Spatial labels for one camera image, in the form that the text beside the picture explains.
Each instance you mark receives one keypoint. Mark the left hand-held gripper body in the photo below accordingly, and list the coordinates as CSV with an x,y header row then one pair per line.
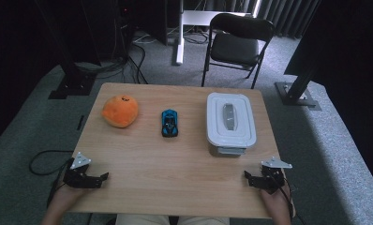
x,y
80,179

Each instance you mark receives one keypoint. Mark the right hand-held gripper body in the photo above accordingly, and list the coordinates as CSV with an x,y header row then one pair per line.
x,y
272,181

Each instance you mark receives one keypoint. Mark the clear plastic container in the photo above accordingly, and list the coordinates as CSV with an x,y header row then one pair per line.
x,y
228,151

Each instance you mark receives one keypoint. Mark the white container lid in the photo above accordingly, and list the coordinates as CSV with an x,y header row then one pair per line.
x,y
231,119

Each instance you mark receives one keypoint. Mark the orange plush toy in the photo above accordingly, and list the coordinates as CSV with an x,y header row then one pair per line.
x,y
119,111

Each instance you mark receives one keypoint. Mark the blue toy car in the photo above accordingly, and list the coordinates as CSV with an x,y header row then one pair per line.
x,y
169,122

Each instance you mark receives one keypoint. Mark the person's left hand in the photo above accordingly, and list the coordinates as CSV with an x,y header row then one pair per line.
x,y
66,197

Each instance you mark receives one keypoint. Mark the person's right hand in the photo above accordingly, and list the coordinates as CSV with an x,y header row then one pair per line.
x,y
276,204

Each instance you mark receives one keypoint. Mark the person's beige trouser legs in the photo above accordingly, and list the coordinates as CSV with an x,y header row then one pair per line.
x,y
137,219

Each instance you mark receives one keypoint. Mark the black metal stand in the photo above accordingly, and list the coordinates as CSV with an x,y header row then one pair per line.
x,y
73,82
295,93

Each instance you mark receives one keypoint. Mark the black folding chair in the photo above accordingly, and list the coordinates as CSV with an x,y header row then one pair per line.
x,y
235,47

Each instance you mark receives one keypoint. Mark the grey curtain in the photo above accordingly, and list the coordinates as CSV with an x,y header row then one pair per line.
x,y
287,15

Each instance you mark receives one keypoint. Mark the white desk frame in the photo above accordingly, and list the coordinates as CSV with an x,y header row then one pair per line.
x,y
187,17

